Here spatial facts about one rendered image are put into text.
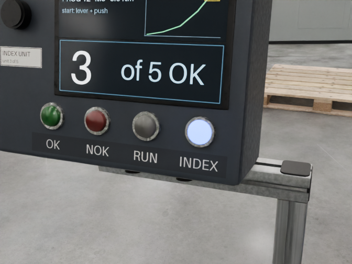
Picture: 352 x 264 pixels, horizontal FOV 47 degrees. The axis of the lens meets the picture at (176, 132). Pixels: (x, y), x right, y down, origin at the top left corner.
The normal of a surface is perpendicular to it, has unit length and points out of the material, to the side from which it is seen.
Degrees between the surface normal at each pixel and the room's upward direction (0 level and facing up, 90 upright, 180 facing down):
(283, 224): 90
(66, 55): 75
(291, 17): 90
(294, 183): 90
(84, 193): 0
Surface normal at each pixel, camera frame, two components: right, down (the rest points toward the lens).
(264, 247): -0.04, -0.92
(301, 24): -0.15, 0.40
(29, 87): -0.34, 0.14
